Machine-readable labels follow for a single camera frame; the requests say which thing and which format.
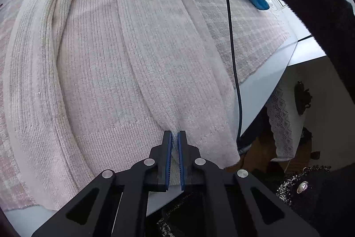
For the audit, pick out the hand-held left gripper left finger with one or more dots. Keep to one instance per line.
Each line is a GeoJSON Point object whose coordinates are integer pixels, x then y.
{"type": "Point", "coordinates": [167, 159]}

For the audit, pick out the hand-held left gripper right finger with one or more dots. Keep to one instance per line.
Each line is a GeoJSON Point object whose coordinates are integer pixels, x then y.
{"type": "Point", "coordinates": [181, 159]}

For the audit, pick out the cream ribbed knit sweater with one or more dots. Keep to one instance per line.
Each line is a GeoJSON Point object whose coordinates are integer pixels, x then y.
{"type": "Point", "coordinates": [111, 59]}

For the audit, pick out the white lace cloth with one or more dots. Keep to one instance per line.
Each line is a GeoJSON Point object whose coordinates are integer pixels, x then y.
{"type": "Point", "coordinates": [285, 126]}

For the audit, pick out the small black bag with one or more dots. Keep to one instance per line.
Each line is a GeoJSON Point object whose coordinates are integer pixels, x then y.
{"type": "Point", "coordinates": [301, 98]}

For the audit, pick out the person's black tweed jacket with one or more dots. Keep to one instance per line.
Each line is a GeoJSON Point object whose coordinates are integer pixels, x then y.
{"type": "Point", "coordinates": [319, 192]}

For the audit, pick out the pink plaid mat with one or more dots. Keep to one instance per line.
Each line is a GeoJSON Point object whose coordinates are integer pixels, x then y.
{"type": "Point", "coordinates": [244, 31]}

